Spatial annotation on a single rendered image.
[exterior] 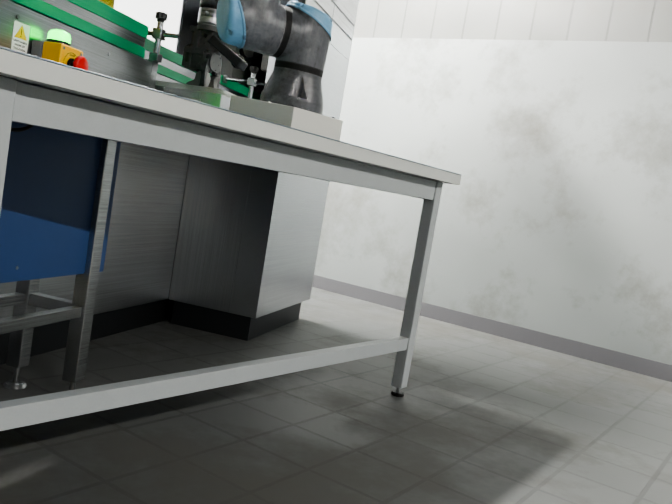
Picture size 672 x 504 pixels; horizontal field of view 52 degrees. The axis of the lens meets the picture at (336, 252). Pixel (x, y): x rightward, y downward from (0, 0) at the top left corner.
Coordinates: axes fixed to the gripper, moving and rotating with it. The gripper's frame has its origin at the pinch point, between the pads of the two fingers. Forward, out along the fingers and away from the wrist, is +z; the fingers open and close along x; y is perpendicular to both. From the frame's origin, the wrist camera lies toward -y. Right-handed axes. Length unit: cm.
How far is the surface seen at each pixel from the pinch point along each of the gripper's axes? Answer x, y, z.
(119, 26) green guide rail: 24.1, 13.8, -12.7
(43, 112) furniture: 80, -11, 13
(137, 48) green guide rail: 15.8, 13.3, -9.5
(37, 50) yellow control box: 56, 11, 0
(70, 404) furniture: 69, -16, 62
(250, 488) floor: 43, -42, 81
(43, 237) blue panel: 42, 14, 38
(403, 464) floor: 8, -70, 81
